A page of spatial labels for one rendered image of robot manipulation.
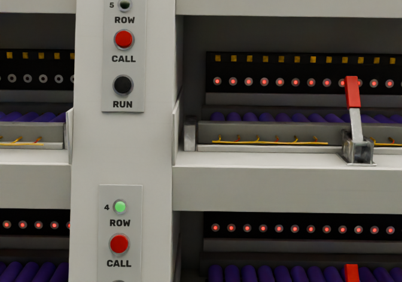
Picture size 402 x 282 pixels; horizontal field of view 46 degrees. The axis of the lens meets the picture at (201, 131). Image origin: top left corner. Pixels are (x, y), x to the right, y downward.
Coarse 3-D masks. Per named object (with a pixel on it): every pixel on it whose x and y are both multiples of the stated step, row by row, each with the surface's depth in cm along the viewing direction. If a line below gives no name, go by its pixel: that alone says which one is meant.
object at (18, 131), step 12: (0, 132) 49; (12, 132) 49; (24, 132) 49; (36, 132) 49; (48, 132) 49; (60, 132) 49; (0, 144) 48; (12, 144) 48; (24, 144) 48; (36, 144) 48
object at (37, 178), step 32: (0, 96) 62; (32, 96) 62; (64, 96) 62; (64, 128) 49; (0, 160) 45; (32, 160) 45; (64, 160) 46; (0, 192) 45; (32, 192) 45; (64, 192) 45
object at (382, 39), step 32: (0, 32) 65; (32, 32) 65; (64, 32) 65; (192, 32) 65; (224, 32) 65; (256, 32) 65; (288, 32) 65; (320, 32) 65; (352, 32) 65; (384, 32) 65; (192, 64) 65; (192, 96) 65; (192, 224) 64; (192, 256) 64
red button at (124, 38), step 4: (120, 32) 44; (124, 32) 44; (128, 32) 44; (116, 36) 44; (120, 36) 44; (124, 36) 44; (128, 36) 44; (116, 40) 44; (120, 40) 44; (124, 40) 44; (128, 40) 44; (120, 44) 44; (124, 44) 44; (128, 44) 44
